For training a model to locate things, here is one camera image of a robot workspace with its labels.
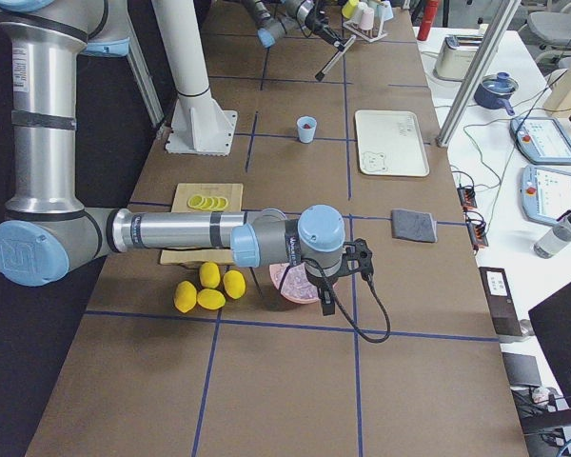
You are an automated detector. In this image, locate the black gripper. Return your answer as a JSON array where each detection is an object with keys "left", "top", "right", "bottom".
[
  {"left": 304, "top": 7, "right": 345, "bottom": 49},
  {"left": 305, "top": 266, "right": 339, "bottom": 316}
]

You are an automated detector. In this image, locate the light blue plastic cup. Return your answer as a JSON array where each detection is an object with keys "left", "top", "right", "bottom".
[{"left": 296, "top": 116, "right": 317, "bottom": 144}]

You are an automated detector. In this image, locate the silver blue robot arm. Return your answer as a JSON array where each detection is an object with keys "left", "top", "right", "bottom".
[
  {"left": 240, "top": 0, "right": 345, "bottom": 51},
  {"left": 0, "top": 1, "right": 346, "bottom": 315}
]

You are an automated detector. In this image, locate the yellow-green plastic cup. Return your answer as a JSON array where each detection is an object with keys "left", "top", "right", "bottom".
[{"left": 341, "top": 0, "right": 359, "bottom": 20}]

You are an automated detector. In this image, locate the clear ice cubes pile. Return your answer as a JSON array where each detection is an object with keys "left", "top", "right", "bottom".
[{"left": 274, "top": 265, "right": 318, "bottom": 299}]

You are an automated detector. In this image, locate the pink plastic cup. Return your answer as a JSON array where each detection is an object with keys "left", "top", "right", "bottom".
[{"left": 350, "top": 3, "right": 375, "bottom": 31}]

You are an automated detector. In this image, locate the pink bowl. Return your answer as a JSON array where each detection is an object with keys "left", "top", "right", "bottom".
[{"left": 267, "top": 262, "right": 323, "bottom": 306}]

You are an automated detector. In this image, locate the yellow lemon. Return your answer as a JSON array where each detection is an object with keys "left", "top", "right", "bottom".
[
  {"left": 199, "top": 262, "right": 221, "bottom": 289},
  {"left": 173, "top": 281, "right": 197, "bottom": 313},
  {"left": 197, "top": 288, "right": 226, "bottom": 310},
  {"left": 223, "top": 269, "right": 246, "bottom": 300}
]

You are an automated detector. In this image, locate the grey folded cloth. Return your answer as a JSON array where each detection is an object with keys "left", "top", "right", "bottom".
[{"left": 391, "top": 209, "right": 438, "bottom": 243}]

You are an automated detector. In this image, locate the cream bear serving tray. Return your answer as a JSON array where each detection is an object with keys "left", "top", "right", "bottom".
[{"left": 354, "top": 109, "right": 430, "bottom": 178}]

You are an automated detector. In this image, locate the white toaster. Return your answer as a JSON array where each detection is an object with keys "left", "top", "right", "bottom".
[{"left": 433, "top": 34, "right": 482, "bottom": 82}]

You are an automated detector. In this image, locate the wooden cutting board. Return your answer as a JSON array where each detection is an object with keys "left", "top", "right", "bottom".
[{"left": 159, "top": 183, "right": 244, "bottom": 266}]

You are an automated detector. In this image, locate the lemon slice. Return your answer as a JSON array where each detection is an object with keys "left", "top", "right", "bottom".
[
  {"left": 200, "top": 196, "right": 219, "bottom": 210},
  {"left": 187, "top": 194, "right": 207, "bottom": 209}
]

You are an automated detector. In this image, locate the blue pot with lid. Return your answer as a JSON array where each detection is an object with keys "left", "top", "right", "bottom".
[{"left": 474, "top": 71, "right": 519, "bottom": 116}]

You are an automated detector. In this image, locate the brown box with label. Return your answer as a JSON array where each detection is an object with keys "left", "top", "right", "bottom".
[{"left": 479, "top": 267, "right": 526, "bottom": 343}]

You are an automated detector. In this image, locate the upper teach pendant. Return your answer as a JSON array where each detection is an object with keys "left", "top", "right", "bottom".
[{"left": 510, "top": 116, "right": 571, "bottom": 166}]

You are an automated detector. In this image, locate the teach pendant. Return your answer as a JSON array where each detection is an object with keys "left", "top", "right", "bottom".
[
  {"left": 510, "top": 116, "right": 571, "bottom": 166},
  {"left": 520, "top": 165, "right": 571, "bottom": 226}
]

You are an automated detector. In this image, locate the black monitor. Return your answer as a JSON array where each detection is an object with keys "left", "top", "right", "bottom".
[{"left": 521, "top": 282, "right": 571, "bottom": 434}]

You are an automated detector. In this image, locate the lower teach pendant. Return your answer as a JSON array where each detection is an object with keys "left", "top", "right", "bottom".
[{"left": 520, "top": 165, "right": 571, "bottom": 226}]

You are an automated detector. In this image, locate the grey water bottle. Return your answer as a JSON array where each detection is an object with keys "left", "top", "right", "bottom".
[{"left": 533, "top": 209, "right": 571, "bottom": 259}]

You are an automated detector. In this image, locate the white wire cup rack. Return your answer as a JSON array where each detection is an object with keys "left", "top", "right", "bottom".
[{"left": 343, "top": 20, "right": 388, "bottom": 43}]

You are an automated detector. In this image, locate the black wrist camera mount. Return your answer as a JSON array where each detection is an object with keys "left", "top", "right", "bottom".
[{"left": 339, "top": 238, "right": 374, "bottom": 283}]

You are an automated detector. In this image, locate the aluminium frame post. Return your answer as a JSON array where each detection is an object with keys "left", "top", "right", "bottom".
[{"left": 436, "top": 0, "right": 522, "bottom": 148}]

